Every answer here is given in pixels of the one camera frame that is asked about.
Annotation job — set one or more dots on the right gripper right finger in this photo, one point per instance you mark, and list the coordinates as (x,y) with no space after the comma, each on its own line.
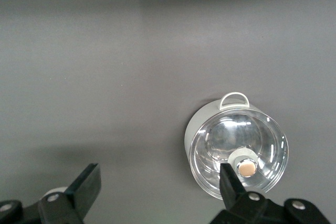
(233,197)

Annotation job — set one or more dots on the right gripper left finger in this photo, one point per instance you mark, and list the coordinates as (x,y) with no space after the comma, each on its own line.
(84,190)

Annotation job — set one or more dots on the large glass pot lid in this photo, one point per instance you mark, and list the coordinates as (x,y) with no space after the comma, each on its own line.
(236,134)

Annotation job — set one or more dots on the white cooking pot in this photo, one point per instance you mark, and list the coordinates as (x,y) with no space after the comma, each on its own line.
(199,119)

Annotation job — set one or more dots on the dark grey table mat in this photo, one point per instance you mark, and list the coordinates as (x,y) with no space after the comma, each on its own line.
(105,77)

